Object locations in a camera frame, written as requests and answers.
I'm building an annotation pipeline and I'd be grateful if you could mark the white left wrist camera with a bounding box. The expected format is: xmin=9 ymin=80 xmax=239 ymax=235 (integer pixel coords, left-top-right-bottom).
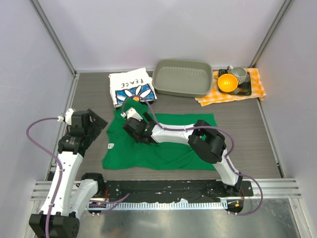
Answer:
xmin=57 ymin=108 xmax=76 ymax=125

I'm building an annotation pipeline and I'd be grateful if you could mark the black floral square plate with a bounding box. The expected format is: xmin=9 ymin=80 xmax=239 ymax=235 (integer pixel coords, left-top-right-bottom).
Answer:
xmin=218 ymin=69 xmax=252 ymax=96

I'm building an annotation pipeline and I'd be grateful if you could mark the orange checkered cloth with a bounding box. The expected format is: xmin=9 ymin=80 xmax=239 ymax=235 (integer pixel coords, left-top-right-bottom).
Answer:
xmin=195 ymin=68 xmax=266 ymax=107

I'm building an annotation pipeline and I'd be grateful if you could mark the slotted cable duct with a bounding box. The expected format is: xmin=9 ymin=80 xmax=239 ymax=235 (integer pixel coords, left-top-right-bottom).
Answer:
xmin=84 ymin=200 xmax=227 ymax=213

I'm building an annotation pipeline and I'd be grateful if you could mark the orange bowl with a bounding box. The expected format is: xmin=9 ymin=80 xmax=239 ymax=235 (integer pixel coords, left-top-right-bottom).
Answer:
xmin=217 ymin=73 xmax=238 ymax=93

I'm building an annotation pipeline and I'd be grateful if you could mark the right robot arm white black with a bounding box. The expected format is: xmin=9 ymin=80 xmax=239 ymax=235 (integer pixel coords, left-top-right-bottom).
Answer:
xmin=123 ymin=117 xmax=243 ymax=196

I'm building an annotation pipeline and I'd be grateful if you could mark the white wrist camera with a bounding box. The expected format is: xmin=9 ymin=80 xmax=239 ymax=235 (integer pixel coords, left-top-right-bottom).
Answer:
xmin=57 ymin=108 xmax=76 ymax=125
xmin=120 ymin=108 xmax=143 ymax=121

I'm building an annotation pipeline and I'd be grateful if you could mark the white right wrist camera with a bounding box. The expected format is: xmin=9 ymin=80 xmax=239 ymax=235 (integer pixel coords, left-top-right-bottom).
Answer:
xmin=120 ymin=108 xmax=143 ymax=121

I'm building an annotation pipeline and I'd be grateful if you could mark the grey striped mug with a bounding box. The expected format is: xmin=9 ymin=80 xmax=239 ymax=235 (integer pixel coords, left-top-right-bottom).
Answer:
xmin=227 ymin=65 xmax=251 ymax=85

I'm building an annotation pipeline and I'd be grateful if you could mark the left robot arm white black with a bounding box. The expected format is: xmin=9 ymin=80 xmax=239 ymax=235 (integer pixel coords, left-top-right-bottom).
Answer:
xmin=29 ymin=108 xmax=107 ymax=238

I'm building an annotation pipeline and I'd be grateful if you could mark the black folded t shirt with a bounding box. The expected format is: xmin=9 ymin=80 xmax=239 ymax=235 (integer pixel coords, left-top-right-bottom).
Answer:
xmin=115 ymin=98 xmax=158 ymax=112

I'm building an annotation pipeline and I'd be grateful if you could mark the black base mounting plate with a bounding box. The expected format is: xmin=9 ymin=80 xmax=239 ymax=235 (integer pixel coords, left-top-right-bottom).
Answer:
xmin=105 ymin=179 xmax=254 ymax=203

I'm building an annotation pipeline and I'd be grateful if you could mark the green t shirt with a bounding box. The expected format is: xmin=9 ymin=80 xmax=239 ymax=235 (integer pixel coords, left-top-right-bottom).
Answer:
xmin=102 ymin=99 xmax=217 ymax=171

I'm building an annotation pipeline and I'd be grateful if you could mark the grey plastic tray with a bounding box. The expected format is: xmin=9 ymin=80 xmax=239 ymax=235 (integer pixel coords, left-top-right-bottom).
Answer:
xmin=152 ymin=59 xmax=213 ymax=98

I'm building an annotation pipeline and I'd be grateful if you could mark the white folded daisy t shirt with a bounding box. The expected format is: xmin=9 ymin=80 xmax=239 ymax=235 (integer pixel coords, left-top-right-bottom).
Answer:
xmin=108 ymin=68 xmax=157 ymax=108

